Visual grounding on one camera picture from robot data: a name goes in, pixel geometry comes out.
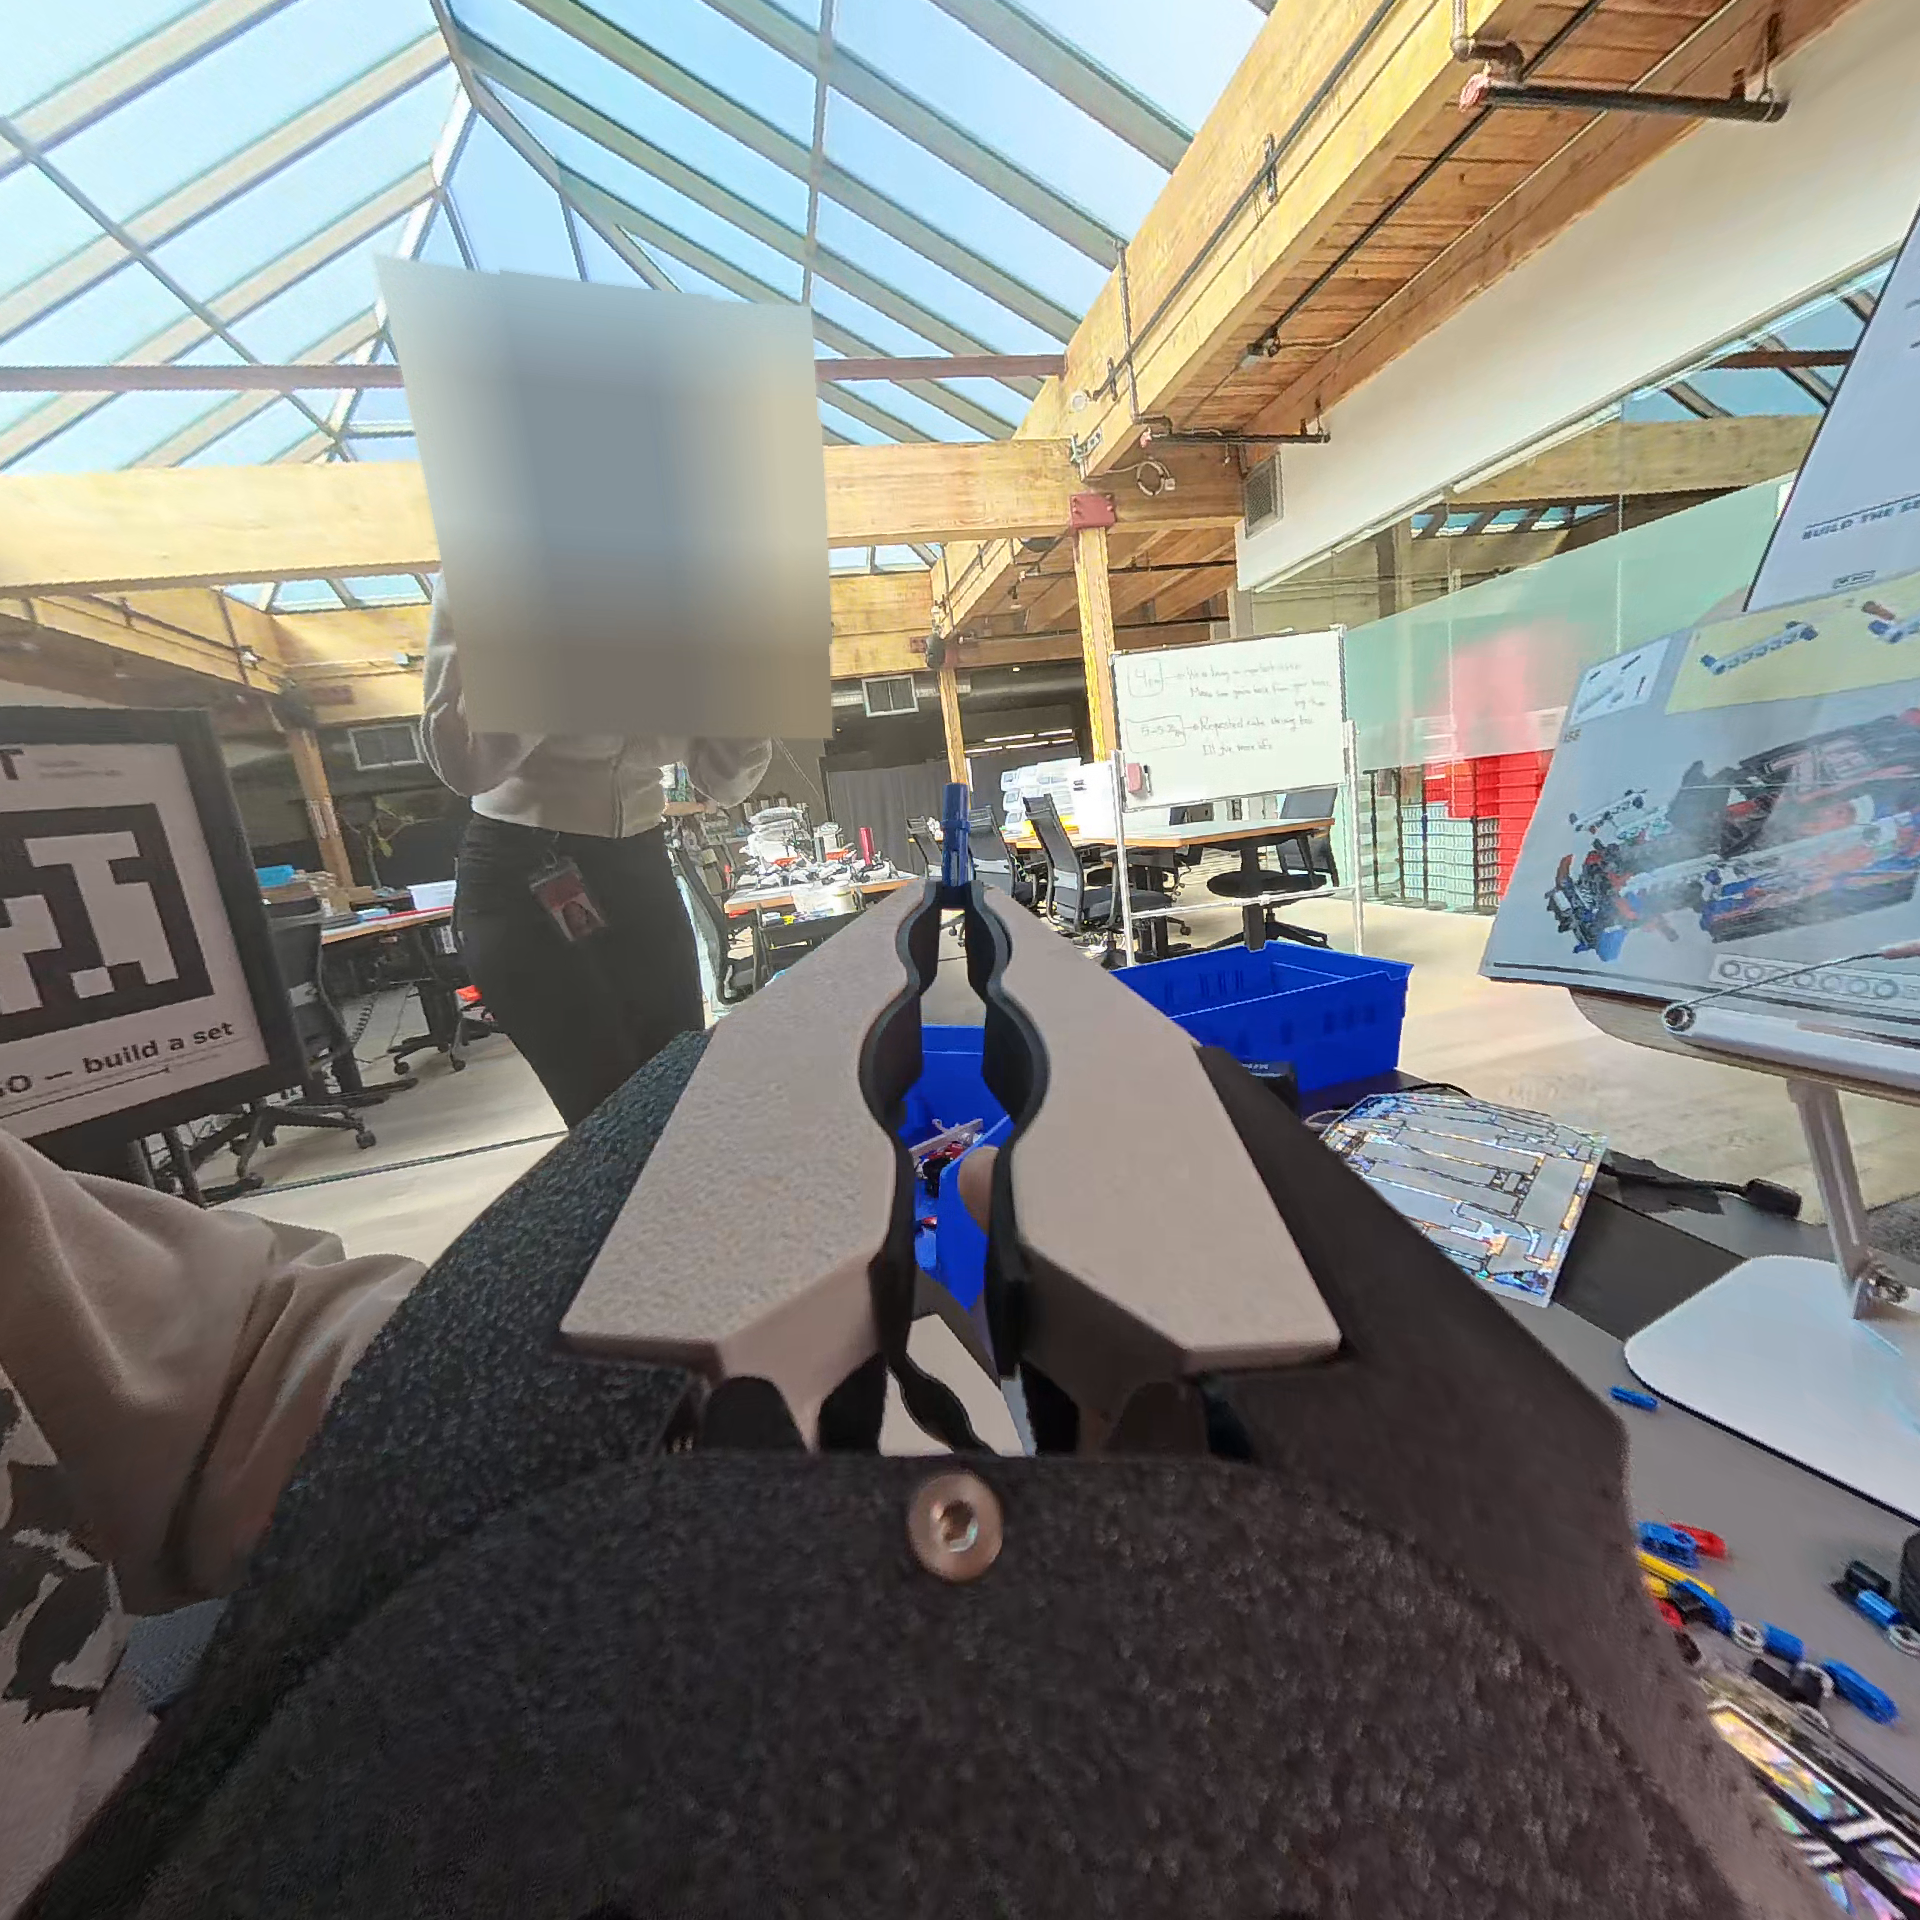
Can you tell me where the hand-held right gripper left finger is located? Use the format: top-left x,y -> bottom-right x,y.
563,882 -> 942,1452

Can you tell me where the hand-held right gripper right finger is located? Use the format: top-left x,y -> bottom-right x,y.
964,882 -> 1343,1452

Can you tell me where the person's left forearm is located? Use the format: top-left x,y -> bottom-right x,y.
0,1131 -> 431,1619

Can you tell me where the black office chair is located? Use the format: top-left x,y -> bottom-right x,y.
1023,790 -> 1174,964
187,911 -> 380,1198
1205,823 -> 1347,950

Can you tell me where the blue plastic bin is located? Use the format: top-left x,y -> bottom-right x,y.
895,1026 -> 1023,1309
1110,940 -> 1415,1100

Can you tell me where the whiteboard on stand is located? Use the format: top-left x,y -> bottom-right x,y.
1106,623 -> 1367,963

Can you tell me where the red storage bin rack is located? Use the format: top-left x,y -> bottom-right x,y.
1418,748 -> 1556,911

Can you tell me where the camouflage patterned cloth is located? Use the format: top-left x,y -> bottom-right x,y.
0,1375 -> 130,1724

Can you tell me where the white booklet stand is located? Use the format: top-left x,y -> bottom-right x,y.
1573,983 -> 1920,1521

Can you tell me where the brick set instruction booklet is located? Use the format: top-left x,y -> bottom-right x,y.
1477,210 -> 1920,1046

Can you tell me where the pile of small brick pieces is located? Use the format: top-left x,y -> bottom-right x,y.
1631,1517 -> 1920,1731

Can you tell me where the black ceiling pipe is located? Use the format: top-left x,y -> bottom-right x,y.
1451,0 -> 1789,126

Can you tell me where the black cable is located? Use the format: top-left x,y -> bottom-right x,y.
1598,1147 -> 1806,1220

